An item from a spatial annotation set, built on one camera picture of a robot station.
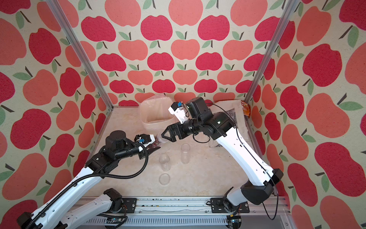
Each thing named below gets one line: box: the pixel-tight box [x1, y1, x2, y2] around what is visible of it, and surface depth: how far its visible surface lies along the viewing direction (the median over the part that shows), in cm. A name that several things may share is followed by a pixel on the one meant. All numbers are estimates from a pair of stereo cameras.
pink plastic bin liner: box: [140, 93, 175, 124], surface depth 92 cm
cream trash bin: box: [140, 93, 175, 132], surface depth 90 cm
